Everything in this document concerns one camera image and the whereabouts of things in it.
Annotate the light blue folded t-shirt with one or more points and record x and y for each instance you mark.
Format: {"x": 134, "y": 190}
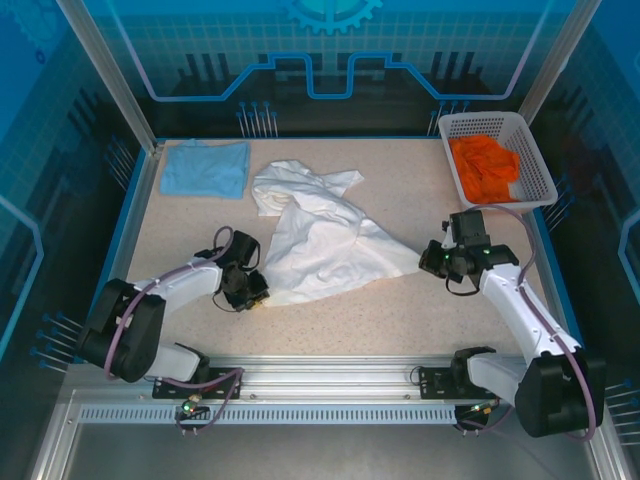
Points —
{"x": 205, "y": 167}

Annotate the orange t-shirt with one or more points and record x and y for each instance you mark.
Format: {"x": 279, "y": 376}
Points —
{"x": 480, "y": 165}

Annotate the aluminium frame post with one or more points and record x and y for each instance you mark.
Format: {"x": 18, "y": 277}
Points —
{"x": 557, "y": 60}
{"x": 119, "y": 85}

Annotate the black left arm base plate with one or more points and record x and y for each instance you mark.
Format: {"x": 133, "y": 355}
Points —
{"x": 225, "y": 376}

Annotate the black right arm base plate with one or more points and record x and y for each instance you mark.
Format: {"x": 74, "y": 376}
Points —
{"x": 435, "y": 382}

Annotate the small connector with green light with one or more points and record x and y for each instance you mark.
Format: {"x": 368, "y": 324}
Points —
{"x": 189, "y": 406}
{"x": 484, "y": 409}

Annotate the steel base panel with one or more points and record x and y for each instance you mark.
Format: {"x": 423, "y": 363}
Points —
{"x": 325, "y": 455}

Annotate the aluminium mounting rail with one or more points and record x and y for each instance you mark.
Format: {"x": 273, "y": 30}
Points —
{"x": 325, "y": 375}

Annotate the white t-shirt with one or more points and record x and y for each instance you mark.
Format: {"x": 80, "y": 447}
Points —
{"x": 320, "y": 240}

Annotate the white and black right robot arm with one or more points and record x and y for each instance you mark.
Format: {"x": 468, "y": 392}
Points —
{"x": 505, "y": 300}

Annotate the white plastic basket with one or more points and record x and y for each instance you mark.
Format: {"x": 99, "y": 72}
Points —
{"x": 535, "y": 155}

